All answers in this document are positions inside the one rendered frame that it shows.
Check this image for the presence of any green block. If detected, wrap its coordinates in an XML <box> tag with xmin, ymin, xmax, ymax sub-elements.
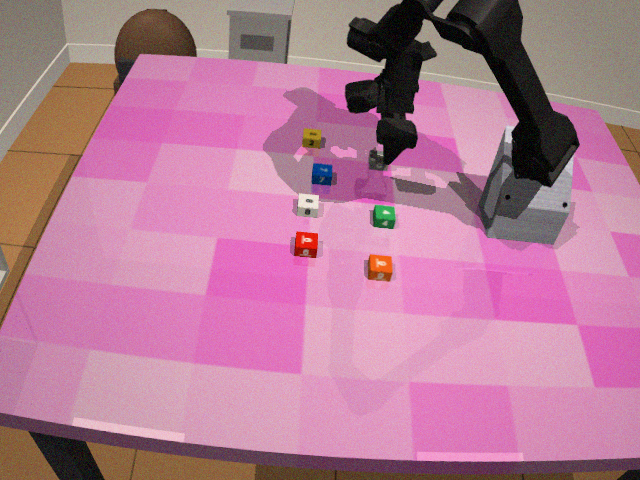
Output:
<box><xmin>373</xmin><ymin>205</ymin><xmax>395</xmax><ymax>229</ymax></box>

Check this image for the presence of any orange block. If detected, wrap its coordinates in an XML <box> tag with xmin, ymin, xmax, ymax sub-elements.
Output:
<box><xmin>368</xmin><ymin>254</ymin><xmax>392</xmax><ymax>282</ymax></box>

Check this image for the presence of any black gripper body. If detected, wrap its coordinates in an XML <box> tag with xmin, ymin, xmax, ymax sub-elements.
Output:
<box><xmin>376</xmin><ymin>69</ymin><xmax>419</xmax><ymax>149</ymax></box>

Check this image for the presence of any blue block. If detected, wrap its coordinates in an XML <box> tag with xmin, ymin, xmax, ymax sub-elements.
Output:
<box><xmin>312</xmin><ymin>164</ymin><xmax>332</xmax><ymax>185</ymax></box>

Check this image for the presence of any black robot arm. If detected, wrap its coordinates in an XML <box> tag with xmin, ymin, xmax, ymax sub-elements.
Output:
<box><xmin>344</xmin><ymin>0</ymin><xmax>580</xmax><ymax>188</ymax></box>

